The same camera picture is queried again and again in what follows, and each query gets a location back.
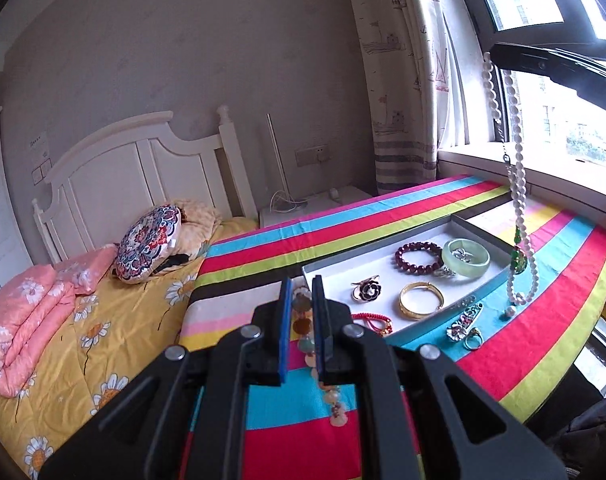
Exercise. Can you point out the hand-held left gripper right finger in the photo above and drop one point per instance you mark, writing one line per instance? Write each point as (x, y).
(319, 330)

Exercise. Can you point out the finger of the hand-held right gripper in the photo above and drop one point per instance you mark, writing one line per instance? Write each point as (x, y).
(543, 62)

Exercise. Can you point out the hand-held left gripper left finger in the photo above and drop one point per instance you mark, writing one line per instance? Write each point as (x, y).
(284, 330)

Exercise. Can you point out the grey cardboard box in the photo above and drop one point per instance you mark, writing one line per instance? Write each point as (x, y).
(343, 272)

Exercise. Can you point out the black gold flower brooch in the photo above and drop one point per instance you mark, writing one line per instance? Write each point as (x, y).
(368, 290)

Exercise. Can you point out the gold bangle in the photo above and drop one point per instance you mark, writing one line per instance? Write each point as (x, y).
(419, 315)

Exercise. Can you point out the pale green jade bangle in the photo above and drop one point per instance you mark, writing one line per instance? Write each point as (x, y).
(465, 269)

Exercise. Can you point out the window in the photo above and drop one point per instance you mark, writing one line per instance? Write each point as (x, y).
(483, 15)

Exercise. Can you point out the window sill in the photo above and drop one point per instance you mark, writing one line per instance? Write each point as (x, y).
(483, 165)

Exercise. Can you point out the white nightstand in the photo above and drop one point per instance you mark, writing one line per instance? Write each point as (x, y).
(333, 205)

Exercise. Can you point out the small black item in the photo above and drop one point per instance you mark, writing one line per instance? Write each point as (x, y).
(173, 261)

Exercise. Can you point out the beige pillow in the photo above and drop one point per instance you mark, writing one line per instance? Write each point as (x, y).
(200, 225)

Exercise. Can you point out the printed curtain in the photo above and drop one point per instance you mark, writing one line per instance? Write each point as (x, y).
(403, 85)

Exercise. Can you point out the silver safety pin brooch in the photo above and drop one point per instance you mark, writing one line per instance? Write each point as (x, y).
(465, 306)

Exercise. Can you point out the yellow floral quilt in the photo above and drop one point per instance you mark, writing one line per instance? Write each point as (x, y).
(133, 320)

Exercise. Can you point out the round patterned cushion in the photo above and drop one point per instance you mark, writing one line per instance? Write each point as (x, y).
(148, 242)

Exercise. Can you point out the silver pendant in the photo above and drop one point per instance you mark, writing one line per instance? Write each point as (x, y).
(464, 256)

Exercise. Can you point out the white lamp pole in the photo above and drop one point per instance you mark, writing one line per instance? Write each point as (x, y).
(275, 160)

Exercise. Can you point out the striped tablecloth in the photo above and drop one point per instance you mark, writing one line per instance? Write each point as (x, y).
(533, 340)

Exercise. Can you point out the white bed headboard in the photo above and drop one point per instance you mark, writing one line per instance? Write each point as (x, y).
(133, 170)

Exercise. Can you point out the pink floral folded blanket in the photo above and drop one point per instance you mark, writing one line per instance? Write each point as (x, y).
(28, 320)

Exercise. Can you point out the person's dark clothing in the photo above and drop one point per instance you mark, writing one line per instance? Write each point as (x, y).
(583, 435)

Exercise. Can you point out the wall socket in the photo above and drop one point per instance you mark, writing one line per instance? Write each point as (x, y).
(312, 155)

